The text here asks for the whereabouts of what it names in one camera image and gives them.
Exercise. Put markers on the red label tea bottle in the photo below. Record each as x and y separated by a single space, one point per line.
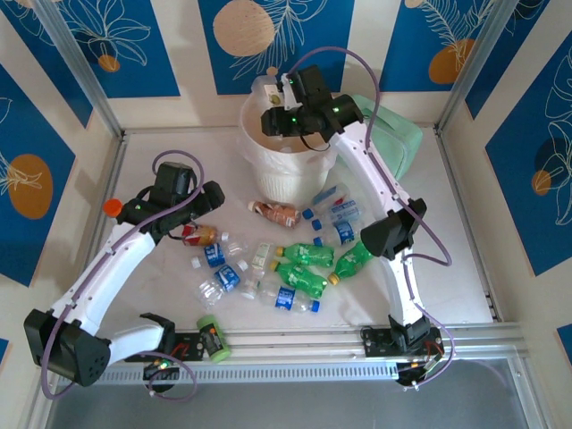
199 235

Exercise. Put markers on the clear bottle blue red label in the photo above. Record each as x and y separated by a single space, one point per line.
330 195

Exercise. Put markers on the brown Nescafe coffee bottle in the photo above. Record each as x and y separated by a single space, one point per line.
277 213

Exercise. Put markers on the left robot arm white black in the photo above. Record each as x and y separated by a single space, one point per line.
103 277

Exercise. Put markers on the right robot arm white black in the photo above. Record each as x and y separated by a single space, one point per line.
371 174

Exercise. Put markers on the white plastic bin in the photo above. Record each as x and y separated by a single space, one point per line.
290 179

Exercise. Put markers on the capless clear bottle blue label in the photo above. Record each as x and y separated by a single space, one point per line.
214 254

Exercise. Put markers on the orange cap pill bottle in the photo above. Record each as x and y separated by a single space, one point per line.
112 207

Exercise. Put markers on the mint green zip pouch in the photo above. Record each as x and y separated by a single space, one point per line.
402 138

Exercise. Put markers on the green cylindrical can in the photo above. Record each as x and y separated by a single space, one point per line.
213 339

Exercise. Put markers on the black controller board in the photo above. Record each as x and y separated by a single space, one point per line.
413 373
161 372

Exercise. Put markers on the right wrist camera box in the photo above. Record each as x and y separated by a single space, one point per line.
288 96

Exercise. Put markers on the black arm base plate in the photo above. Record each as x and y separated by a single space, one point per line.
190 344
375 342

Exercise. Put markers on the aluminium corner post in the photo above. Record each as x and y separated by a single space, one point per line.
471 67
82 67

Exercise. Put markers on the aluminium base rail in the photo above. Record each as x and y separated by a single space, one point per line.
290 344

